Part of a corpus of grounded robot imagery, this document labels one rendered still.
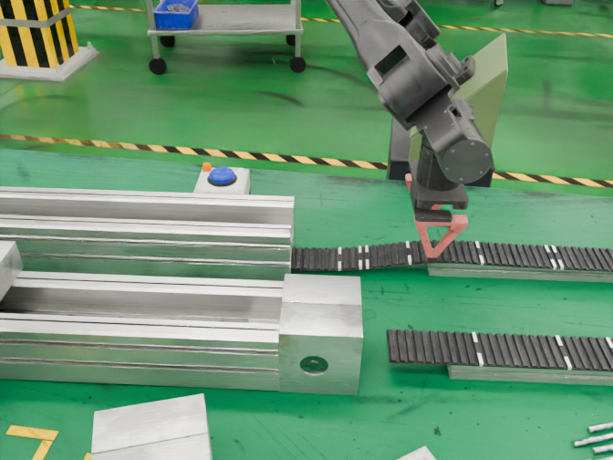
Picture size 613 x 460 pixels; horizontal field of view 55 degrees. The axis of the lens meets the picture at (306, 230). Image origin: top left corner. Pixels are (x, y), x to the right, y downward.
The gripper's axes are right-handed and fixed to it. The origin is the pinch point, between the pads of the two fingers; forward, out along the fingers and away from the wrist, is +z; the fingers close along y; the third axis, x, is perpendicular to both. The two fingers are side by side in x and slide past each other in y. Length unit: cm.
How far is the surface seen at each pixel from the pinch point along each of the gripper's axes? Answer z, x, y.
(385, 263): 3.7, -5.9, 2.0
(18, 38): 62, -191, -271
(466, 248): 2.2, 5.7, 0.0
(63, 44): 69, -170, -283
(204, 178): -0.3, -34.0, -13.6
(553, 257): 2.5, 17.9, 1.1
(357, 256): 4.4, -9.8, -0.2
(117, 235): -1.7, -42.8, 4.4
